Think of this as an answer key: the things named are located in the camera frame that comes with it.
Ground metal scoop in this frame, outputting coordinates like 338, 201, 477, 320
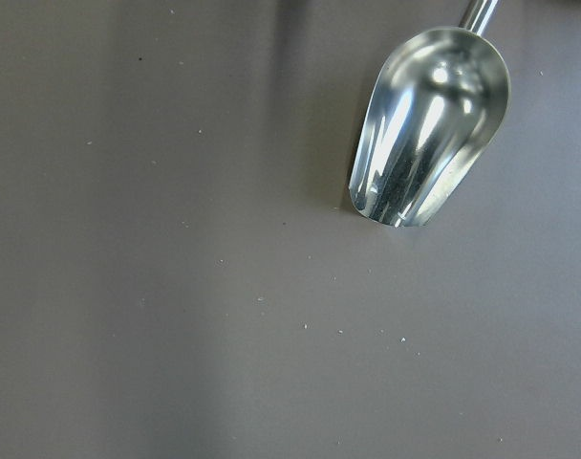
349, 1, 511, 228

